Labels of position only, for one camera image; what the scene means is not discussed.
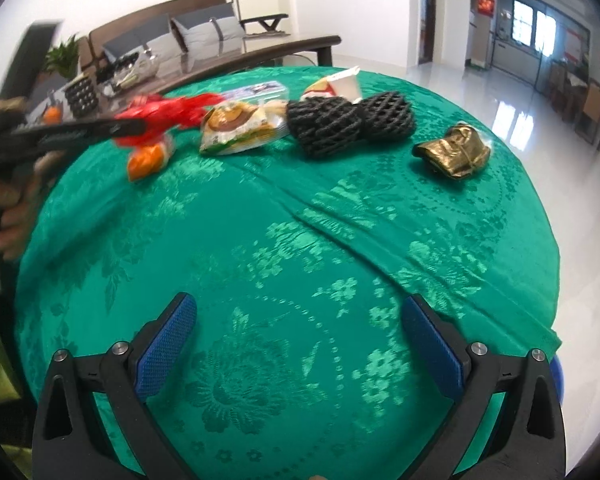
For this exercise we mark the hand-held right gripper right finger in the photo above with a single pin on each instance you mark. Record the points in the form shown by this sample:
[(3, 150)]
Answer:
[(432, 352)]

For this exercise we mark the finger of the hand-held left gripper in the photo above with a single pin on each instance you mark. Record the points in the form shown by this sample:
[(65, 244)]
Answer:
[(80, 133)]

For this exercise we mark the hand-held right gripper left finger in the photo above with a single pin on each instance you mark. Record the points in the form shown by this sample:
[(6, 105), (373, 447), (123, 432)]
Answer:
[(167, 347)]

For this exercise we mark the red plastic bag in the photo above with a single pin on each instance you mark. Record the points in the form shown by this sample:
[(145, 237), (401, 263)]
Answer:
[(165, 110)]

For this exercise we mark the clear plastic box purple label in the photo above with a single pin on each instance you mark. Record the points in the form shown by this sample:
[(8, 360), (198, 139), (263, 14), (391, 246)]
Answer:
[(260, 91)]

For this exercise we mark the person's left hand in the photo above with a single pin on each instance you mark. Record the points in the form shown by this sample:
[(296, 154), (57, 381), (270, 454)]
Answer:
[(25, 210)]

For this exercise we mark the small orange fruit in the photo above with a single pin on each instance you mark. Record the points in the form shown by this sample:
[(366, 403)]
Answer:
[(52, 115)]

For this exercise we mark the black dimpled tray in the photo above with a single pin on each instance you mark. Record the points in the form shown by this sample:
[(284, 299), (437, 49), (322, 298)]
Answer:
[(81, 95)]

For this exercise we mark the green potted plant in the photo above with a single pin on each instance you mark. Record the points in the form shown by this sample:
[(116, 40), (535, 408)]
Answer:
[(62, 57)]

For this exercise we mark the orange in clear wrapper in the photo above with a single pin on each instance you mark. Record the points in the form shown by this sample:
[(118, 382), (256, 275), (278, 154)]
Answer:
[(147, 160)]

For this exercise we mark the glass tray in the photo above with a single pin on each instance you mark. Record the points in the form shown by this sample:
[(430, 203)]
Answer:
[(130, 72)]

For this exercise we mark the dark grey cushion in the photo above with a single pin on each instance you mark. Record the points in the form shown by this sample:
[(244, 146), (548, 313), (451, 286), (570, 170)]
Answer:
[(140, 40)]

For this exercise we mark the blue stool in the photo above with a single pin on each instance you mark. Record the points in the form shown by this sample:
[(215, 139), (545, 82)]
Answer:
[(558, 377)]

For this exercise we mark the dark wooden sofa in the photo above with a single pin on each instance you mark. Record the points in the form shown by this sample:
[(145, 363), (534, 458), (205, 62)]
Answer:
[(145, 15)]

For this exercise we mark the yellow snack packet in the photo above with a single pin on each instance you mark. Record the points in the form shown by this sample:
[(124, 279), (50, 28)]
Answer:
[(240, 127)]

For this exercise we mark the green floral tablecloth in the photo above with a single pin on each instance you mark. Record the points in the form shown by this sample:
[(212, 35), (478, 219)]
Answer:
[(290, 240)]

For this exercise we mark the light grey cushion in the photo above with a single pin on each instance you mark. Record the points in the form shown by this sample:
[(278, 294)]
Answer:
[(210, 30)]

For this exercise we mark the dark wooden coffee table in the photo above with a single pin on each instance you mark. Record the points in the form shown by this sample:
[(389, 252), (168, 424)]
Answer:
[(260, 55)]

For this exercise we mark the gold foil wrapper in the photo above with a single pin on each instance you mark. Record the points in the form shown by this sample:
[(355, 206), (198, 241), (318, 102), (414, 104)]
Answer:
[(455, 152)]

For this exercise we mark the black foam net sleeve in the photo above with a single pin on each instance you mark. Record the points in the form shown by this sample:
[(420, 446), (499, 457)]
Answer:
[(322, 127), (386, 115)]

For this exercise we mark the crushed white red paper cup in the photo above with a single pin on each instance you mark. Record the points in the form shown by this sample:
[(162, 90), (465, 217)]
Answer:
[(341, 87)]

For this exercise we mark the red wall decoration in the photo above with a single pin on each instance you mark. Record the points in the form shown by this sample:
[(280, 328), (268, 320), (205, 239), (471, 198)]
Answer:
[(486, 2)]

